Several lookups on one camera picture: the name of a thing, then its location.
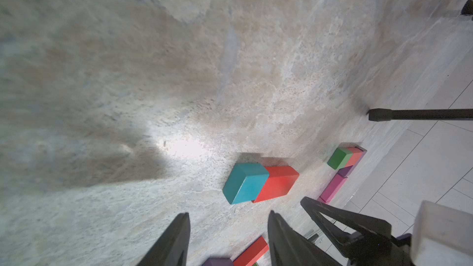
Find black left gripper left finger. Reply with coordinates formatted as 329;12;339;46
137;213;190;266

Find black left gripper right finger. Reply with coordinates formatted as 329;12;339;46
268;211;340;266

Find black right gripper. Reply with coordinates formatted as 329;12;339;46
301;197;414;266

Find magenta long block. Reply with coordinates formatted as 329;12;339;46
319;174;348;204

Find red block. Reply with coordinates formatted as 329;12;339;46
233;236;269;266
252;166;299;203
345;147;365;167

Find green cube block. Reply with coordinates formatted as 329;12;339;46
327;148;353;170

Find teal cube block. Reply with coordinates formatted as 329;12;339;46
222;163;270;204

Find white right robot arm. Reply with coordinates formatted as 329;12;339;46
301;197;473;266

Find dark purple block left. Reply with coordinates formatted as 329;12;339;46
202;257;234;266

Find black music stand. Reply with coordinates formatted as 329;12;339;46
367;0;473;122

